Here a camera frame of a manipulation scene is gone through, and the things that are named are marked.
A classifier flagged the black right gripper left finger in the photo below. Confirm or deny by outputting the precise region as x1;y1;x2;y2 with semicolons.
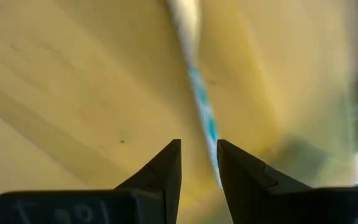
0;138;183;224

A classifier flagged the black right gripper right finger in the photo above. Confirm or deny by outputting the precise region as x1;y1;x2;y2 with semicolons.
217;139;358;224

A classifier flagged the silver cutlery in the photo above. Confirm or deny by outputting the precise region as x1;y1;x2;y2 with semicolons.
166;0;225;189

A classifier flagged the yellow translucent plastic tray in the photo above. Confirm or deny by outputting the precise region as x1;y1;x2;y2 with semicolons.
0;0;358;224

